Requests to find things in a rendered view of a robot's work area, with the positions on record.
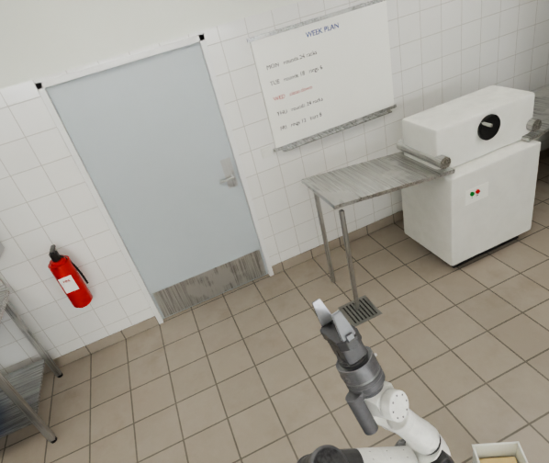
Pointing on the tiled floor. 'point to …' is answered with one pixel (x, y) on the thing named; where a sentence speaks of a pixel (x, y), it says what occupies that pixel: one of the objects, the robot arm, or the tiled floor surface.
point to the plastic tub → (498, 453)
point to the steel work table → (17, 379)
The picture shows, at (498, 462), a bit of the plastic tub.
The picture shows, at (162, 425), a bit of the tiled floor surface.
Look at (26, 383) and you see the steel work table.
